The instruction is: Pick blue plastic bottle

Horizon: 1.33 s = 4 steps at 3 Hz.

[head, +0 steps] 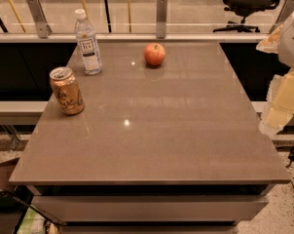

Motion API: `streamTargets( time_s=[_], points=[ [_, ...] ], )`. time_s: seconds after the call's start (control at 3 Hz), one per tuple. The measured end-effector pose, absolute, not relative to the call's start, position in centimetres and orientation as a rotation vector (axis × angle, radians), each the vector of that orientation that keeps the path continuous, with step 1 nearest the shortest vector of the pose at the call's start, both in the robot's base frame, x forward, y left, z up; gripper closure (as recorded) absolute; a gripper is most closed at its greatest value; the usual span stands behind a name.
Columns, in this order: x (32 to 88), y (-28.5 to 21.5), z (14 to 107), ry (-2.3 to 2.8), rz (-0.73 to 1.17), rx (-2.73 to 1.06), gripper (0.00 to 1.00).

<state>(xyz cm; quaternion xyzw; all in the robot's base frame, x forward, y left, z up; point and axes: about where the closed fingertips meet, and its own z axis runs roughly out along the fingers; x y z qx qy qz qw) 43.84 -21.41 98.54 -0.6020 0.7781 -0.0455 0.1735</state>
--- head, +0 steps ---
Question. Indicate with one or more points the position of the middle metal railing bracket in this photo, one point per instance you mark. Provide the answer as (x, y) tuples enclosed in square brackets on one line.
[(161, 15)]

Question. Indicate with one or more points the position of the red apple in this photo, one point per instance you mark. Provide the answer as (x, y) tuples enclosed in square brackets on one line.
[(154, 54)]

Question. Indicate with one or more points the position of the yellow pole left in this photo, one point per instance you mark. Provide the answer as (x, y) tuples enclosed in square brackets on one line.
[(17, 14)]

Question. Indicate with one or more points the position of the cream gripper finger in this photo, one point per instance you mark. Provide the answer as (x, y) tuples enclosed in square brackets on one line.
[(270, 44), (279, 108)]

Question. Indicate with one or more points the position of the grey table drawer front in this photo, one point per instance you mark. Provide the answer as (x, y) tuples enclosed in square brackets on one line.
[(151, 208)]

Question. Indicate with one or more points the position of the clear plastic water bottle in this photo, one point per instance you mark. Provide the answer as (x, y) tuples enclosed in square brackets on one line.
[(86, 38)]

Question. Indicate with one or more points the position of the left metal railing bracket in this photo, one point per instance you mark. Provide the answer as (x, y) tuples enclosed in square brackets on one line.
[(42, 27)]

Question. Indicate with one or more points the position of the right metal railing bracket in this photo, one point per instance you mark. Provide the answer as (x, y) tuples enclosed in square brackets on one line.
[(286, 10)]

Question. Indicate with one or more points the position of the black office chair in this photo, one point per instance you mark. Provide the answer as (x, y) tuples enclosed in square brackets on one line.
[(245, 8)]

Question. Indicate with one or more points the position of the black pole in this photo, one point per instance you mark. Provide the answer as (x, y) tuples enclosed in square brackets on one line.
[(106, 5)]

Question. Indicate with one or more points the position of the gold soda can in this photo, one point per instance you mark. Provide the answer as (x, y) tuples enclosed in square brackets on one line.
[(66, 90)]

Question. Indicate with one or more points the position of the metal railing bracket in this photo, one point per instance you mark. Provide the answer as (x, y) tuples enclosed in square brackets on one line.
[(42, 27), (161, 15), (286, 10)]

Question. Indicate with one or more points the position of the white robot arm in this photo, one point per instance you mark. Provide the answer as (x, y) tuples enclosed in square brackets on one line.
[(286, 43)]

